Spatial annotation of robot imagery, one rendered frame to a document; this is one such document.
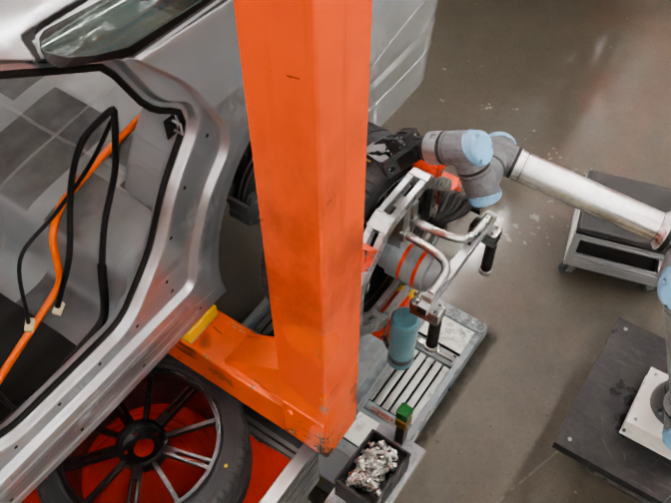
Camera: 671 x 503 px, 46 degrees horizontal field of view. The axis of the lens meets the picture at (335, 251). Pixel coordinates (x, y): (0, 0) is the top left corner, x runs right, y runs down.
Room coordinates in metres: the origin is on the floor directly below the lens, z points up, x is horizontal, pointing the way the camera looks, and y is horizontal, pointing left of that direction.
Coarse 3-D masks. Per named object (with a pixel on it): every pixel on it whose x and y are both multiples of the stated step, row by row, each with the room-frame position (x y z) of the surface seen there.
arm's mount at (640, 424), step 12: (648, 372) 1.33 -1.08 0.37; (660, 372) 1.33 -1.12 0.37; (648, 384) 1.28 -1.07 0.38; (636, 396) 1.27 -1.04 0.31; (648, 396) 1.23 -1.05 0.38; (636, 408) 1.19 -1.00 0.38; (648, 408) 1.19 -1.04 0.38; (624, 420) 1.18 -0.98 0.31; (636, 420) 1.14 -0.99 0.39; (648, 420) 1.14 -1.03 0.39; (624, 432) 1.14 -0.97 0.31; (636, 432) 1.12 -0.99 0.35; (648, 432) 1.10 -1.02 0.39; (660, 432) 1.10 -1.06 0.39; (648, 444) 1.09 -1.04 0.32; (660, 444) 1.07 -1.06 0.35
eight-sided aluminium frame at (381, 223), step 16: (416, 176) 1.56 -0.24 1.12; (432, 176) 1.57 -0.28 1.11; (400, 192) 1.51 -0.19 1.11; (416, 192) 1.50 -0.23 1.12; (432, 192) 1.68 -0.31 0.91; (384, 208) 1.44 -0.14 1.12; (400, 208) 1.44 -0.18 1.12; (432, 208) 1.70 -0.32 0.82; (368, 224) 1.40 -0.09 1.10; (384, 224) 1.38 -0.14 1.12; (368, 240) 1.37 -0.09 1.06; (384, 240) 1.37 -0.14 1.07; (432, 240) 1.64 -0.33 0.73; (368, 272) 1.30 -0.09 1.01; (384, 304) 1.47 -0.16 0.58; (368, 320) 1.34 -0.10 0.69; (384, 320) 1.39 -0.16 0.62
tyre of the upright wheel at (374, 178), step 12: (372, 132) 1.72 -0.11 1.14; (384, 132) 1.74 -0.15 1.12; (372, 168) 1.54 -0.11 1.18; (408, 168) 1.62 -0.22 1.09; (372, 180) 1.49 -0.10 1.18; (384, 180) 1.51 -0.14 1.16; (372, 192) 1.46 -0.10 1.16; (372, 204) 1.46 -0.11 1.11; (420, 216) 1.73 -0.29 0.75; (264, 252) 1.40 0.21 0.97; (264, 264) 1.38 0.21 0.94; (264, 276) 1.37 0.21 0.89; (264, 288) 1.37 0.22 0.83; (384, 288) 1.55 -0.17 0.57; (372, 300) 1.49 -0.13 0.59
